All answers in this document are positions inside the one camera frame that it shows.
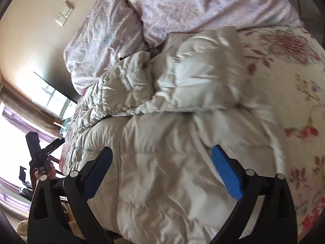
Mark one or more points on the floral bedsheet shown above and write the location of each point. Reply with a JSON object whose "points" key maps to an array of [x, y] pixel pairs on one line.
{"points": [[299, 86]]}

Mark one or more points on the beige fluffy rug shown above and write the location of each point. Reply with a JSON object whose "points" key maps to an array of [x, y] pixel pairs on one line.
{"points": [[24, 225]]}

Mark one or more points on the white wall switch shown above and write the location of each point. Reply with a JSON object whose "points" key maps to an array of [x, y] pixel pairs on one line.
{"points": [[66, 9]]}

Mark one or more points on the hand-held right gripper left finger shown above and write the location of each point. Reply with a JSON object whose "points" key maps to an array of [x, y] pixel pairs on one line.
{"points": [[99, 167]]}

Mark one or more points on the person's left hand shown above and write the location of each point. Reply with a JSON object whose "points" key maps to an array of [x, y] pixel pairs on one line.
{"points": [[48, 171]]}

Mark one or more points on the black flat screen television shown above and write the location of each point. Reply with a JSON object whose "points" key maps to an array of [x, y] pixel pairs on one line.
{"points": [[57, 89]]}

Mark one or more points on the white wall socket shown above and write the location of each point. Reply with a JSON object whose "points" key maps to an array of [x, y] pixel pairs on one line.
{"points": [[60, 20]]}

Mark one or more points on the white down jacket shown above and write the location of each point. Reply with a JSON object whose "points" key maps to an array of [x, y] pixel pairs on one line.
{"points": [[162, 122]]}

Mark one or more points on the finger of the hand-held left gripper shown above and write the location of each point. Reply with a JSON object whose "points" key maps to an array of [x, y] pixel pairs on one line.
{"points": [[52, 147]]}

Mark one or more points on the window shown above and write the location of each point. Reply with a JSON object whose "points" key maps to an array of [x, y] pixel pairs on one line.
{"points": [[12, 147]]}

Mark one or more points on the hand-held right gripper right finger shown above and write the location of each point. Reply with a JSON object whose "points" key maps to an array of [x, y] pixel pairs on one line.
{"points": [[224, 167]]}

